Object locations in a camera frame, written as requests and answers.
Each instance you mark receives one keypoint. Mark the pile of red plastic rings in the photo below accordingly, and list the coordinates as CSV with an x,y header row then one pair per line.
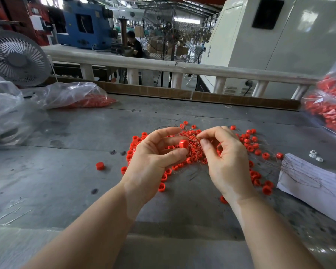
x,y
255,147

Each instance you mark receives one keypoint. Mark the large grey machine cabinet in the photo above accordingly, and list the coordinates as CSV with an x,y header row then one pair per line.
x,y
308,42

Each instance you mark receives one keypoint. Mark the crumpled clear plastic bag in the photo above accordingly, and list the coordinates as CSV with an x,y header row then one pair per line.
x,y
3,111

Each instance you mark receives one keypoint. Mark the small clear plastic piece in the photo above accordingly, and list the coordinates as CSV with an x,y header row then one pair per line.
x,y
312,154
320,159

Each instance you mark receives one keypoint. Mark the person's right forearm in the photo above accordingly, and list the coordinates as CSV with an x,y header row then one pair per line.
x,y
277,235

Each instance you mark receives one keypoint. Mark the person's left forearm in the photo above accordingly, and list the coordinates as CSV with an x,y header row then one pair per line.
x,y
84,232

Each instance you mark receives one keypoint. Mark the large clear bag red pieces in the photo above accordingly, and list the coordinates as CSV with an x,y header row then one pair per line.
x,y
329,106

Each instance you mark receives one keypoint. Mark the clear bag with red pieces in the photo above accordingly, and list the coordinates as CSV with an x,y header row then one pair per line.
x,y
71,95

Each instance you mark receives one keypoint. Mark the white paper sheet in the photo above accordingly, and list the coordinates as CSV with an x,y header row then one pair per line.
x,y
314,188

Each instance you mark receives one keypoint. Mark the person's left hand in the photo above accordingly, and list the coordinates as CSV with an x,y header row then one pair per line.
x,y
148,168

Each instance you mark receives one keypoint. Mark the blue industrial machine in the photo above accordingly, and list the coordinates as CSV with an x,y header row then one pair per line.
x,y
98,32

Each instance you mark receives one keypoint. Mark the white metal railing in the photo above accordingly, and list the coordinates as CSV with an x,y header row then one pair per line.
x,y
135,61

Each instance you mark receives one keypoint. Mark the black pedestal fan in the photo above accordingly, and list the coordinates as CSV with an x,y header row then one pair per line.
x,y
173,37

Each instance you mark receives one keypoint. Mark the red industrial machine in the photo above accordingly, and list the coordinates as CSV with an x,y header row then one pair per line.
x,y
17,15

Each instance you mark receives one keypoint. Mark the white desk fan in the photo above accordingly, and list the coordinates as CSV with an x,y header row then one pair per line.
x,y
17,58

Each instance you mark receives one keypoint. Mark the person's right hand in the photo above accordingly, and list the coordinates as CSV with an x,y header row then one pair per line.
x,y
229,168

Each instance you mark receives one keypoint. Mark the brown wooden board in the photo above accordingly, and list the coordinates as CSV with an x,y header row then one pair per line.
x,y
162,92

